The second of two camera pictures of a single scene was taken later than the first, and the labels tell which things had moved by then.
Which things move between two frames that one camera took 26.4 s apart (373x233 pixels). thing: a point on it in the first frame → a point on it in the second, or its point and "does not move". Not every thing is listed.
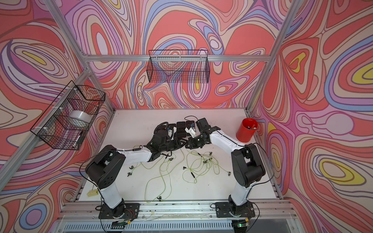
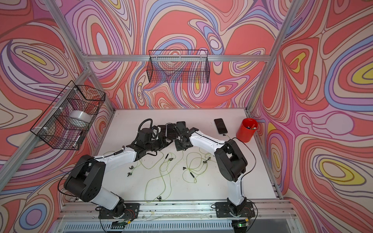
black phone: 190,124 → 220,125
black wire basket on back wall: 178,66 does not move
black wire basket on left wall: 65,122 does not move
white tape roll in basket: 81,115 does not move
